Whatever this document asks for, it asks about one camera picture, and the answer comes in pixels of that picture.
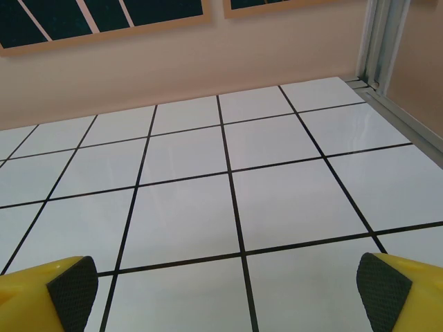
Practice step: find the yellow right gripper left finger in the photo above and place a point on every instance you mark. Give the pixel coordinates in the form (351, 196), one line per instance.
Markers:
(41, 297)

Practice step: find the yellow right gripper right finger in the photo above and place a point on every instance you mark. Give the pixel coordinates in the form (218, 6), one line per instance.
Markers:
(408, 297)

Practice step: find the aluminium side rail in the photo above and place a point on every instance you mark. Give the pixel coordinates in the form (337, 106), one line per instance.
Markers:
(408, 117)

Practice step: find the aluminium corner post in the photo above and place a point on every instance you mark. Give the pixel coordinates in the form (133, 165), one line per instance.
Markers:
(377, 41)

